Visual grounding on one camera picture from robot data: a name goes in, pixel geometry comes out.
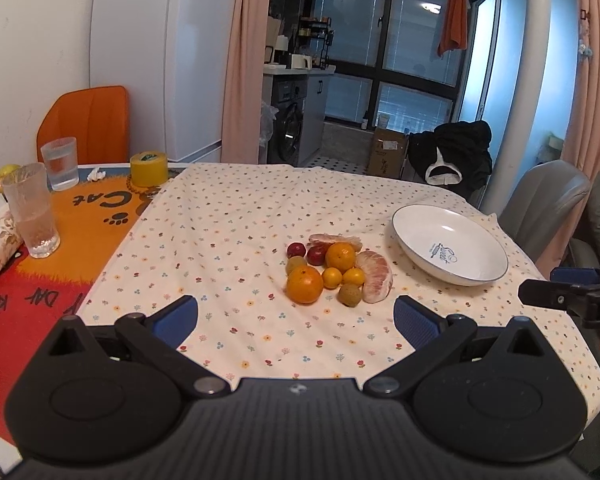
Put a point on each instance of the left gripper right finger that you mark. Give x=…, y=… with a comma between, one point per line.
x=438, y=342

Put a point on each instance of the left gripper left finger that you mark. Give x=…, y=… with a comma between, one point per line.
x=154, y=341

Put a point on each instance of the large pomelo segment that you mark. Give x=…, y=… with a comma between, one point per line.
x=378, y=276

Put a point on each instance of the green-brown longan front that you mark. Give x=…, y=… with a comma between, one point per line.
x=350, y=295

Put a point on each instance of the green-brown longan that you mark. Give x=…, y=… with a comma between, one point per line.
x=350, y=295
x=294, y=263

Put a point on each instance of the small kumquat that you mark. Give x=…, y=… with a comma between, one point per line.
x=332, y=278
x=354, y=276

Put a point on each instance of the large orange back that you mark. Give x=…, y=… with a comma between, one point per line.
x=340, y=256

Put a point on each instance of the large orange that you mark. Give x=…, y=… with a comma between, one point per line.
x=340, y=256
x=304, y=285

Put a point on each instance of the large orange front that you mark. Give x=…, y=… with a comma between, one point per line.
x=304, y=285

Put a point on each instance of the dark red jujube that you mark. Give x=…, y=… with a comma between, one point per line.
x=316, y=254

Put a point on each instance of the small pomelo segment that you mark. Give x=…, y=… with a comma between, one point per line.
x=329, y=239

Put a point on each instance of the white plate blue rim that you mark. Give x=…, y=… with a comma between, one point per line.
x=449, y=246

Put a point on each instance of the grey chair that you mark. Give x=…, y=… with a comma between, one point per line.
x=540, y=204

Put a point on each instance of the orange cat table mat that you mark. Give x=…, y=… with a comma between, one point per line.
x=92, y=220

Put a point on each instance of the pink curtain right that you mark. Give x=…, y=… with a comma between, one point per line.
x=587, y=110

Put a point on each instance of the pink curtain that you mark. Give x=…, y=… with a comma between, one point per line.
x=587, y=110
x=243, y=82

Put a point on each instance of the floral white tablecloth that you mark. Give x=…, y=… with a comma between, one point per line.
x=219, y=233

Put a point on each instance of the yellow tape roll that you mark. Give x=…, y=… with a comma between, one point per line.
x=149, y=169

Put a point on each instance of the black white jacket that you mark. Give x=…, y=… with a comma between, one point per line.
x=454, y=156

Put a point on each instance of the cardboard box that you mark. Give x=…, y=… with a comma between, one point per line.
x=387, y=154

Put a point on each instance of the frosted tall glass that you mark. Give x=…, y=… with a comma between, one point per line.
x=28, y=196

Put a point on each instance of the clear water glass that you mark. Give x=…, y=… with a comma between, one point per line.
x=61, y=161

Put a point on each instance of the green apple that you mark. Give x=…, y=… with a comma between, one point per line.
x=8, y=169

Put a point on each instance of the orange chair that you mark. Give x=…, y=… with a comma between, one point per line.
x=99, y=119

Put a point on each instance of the black washing machine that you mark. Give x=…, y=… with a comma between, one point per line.
x=288, y=97

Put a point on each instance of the orange hanging towel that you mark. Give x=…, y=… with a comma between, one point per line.
x=454, y=34

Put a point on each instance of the white refrigerator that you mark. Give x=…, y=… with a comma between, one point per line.
x=171, y=57

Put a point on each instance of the white kettle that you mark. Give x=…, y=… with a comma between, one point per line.
x=301, y=62

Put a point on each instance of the pink curtain left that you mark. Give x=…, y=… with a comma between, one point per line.
x=243, y=82

